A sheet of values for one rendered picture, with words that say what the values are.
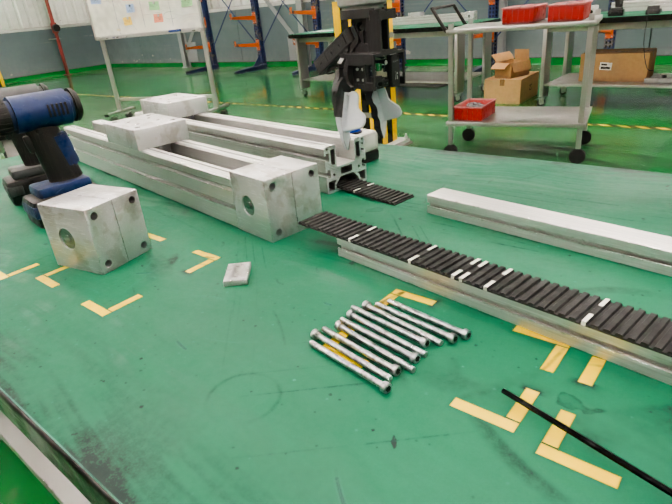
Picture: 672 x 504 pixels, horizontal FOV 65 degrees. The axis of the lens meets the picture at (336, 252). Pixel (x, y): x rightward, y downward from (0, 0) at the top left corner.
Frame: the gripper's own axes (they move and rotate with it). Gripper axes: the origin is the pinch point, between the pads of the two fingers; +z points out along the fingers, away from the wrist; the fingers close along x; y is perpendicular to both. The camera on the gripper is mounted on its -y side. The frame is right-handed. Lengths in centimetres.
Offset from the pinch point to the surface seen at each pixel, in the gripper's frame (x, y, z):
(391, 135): 248, -221, 79
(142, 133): -23.0, -36.5, -1.8
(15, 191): -44, -53, 7
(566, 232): -2.0, 37.6, 7.4
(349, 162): 0.8, -4.4, 5.3
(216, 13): 607, -1059, -23
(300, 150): -5.0, -11.0, 2.5
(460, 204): -2.0, 21.7, 7.0
